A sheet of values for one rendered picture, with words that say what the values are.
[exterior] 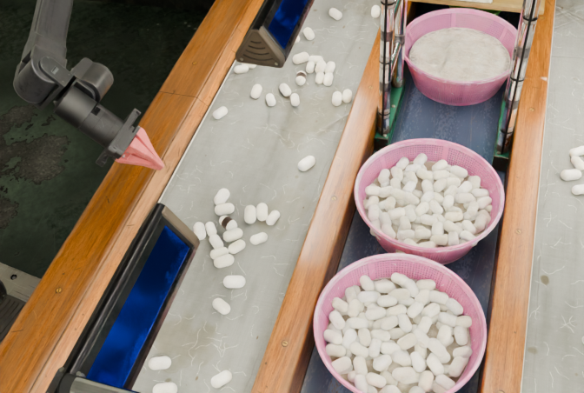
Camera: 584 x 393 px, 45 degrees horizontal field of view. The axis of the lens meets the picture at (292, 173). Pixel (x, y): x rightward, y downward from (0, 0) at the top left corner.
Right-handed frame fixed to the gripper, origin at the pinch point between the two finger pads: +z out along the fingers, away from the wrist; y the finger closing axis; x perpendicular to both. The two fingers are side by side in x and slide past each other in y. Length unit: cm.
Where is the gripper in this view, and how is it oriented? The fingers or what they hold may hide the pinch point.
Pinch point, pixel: (158, 165)
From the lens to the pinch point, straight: 127.5
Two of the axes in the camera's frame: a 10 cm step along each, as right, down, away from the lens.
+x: -5.6, 3.9, 7.3
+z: 7.7, 5.7, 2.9
